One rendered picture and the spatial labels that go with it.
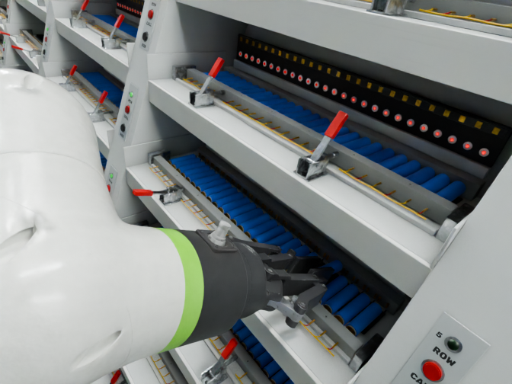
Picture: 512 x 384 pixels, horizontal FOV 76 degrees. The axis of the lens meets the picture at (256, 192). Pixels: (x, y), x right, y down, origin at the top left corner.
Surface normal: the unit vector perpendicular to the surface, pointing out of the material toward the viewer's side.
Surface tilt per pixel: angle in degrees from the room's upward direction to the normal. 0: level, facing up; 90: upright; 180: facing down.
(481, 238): 90
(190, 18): 90
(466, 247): 90
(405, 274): 109
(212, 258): 28
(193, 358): 19
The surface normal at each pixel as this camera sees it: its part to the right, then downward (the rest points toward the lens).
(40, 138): 0.56, -0.61
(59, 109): 0.75, -0.55
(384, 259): -0.76, 0.28
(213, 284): 0.81, -0.19
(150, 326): 0.82, 0.26
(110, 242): 0.75, -0.65
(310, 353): 0.12, -0.82
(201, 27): 0.64, 0.50
